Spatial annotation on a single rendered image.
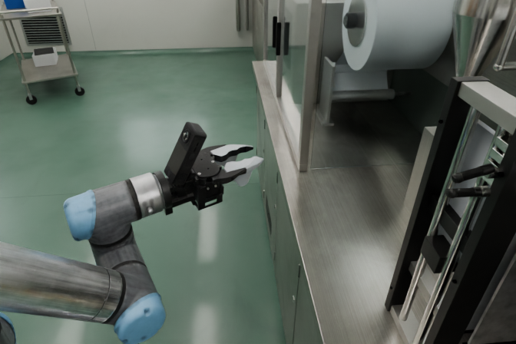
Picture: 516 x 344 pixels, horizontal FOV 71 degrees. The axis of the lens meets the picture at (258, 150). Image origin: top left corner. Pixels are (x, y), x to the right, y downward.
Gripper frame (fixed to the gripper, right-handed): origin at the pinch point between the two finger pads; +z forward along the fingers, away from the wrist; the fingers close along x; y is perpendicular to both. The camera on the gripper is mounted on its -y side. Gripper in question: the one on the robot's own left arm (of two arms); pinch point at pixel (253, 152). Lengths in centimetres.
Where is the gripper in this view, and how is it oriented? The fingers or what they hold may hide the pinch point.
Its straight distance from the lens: 74.1
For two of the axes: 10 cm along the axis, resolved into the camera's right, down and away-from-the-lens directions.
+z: 8.5, -2.7, 4.5
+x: 5.2, 5.6, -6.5
